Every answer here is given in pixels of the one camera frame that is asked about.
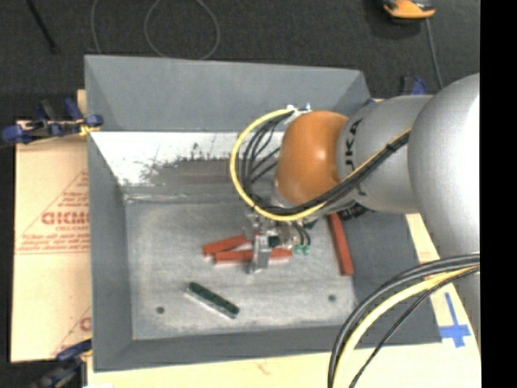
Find brown cardboard board, red print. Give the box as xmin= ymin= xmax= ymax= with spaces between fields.
xmin=10 ymin=133 xmax=94 ymax=363

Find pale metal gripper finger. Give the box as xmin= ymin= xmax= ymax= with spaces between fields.
xmin=246 ymin=235 xmax=262 ymax=275
xmin=259 ymin=236 xmax=271 ymax=270

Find dark green flat block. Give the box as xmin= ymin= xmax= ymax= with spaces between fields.
xmin=186 ymin=281 xmax=240 ymax=320

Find red-brown flat block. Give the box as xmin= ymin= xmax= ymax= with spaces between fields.
xmin=201 ymin=234 xmax=254 ymax=257
xmin=212 ymin=247 xmax=292 ymax=264
xmin=326 ymin=212 xmax=355 ymax=277

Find grey metal bin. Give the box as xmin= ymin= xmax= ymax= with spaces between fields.
xmin=83 ymin=54 xmax=442 ymax=371

